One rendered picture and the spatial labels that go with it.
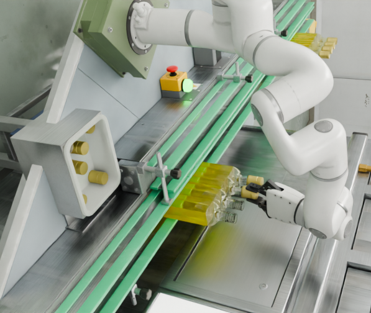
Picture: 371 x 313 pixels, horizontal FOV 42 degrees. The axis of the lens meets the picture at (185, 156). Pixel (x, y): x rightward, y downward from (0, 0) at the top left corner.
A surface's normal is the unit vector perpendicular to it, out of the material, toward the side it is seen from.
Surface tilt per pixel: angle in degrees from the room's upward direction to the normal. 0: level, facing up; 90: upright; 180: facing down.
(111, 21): 1
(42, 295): 90
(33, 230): 0
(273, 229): 90
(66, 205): 90
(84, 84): 0
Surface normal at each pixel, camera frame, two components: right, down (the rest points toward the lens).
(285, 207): -0.65, 0.42
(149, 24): -0.44, 0.13
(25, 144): -0.42, 0.54
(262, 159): -0.13, -0.82
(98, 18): -0.36, -0.30
